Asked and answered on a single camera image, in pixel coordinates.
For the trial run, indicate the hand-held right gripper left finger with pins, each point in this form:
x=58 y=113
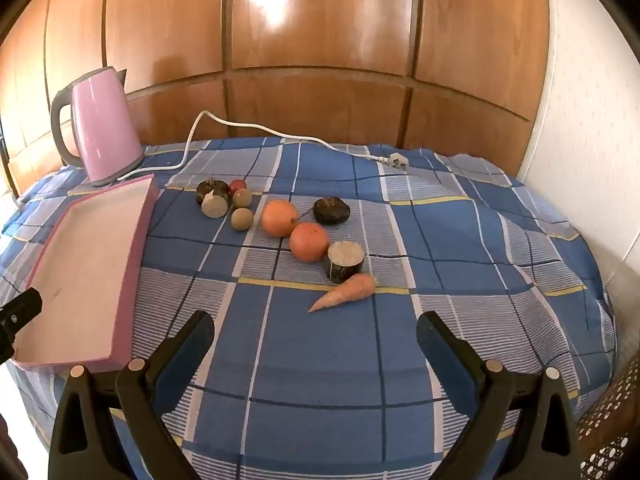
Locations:
x=182 y=360

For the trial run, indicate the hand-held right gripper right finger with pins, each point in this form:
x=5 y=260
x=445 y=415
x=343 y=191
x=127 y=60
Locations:
x=445 y=355

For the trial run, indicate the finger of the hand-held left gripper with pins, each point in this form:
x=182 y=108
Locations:
x=20 y=310

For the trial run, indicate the pink shallow tray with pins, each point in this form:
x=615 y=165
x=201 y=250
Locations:
x=85 y=270

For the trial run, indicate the carrot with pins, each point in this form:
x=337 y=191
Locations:
x=350 y=290

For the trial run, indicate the round cut root cylinder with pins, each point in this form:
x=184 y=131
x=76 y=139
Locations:
x=345 y=260

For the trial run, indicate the brown longan fruit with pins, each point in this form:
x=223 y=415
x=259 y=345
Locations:
x=242 y=219
x=242 y=199

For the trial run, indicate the small cut root chunk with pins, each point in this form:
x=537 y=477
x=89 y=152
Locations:
x=214 y=206

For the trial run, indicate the orange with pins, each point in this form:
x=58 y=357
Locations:
x=279 y=218
x=309 y=242

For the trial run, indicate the dark round mangosteen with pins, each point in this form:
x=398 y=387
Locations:
x=207 y=187

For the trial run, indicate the small red fruit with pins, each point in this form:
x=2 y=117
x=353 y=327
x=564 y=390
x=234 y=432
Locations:
x=237 y=186

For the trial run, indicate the dark lumpy fruit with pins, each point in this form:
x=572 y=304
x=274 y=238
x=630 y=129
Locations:
x=330 y=211

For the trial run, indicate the blue plaid tablecloth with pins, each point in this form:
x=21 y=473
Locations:
x=310 y=385

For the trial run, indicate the pink electric kettle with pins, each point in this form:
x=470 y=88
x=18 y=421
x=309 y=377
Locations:
x=100 y=125

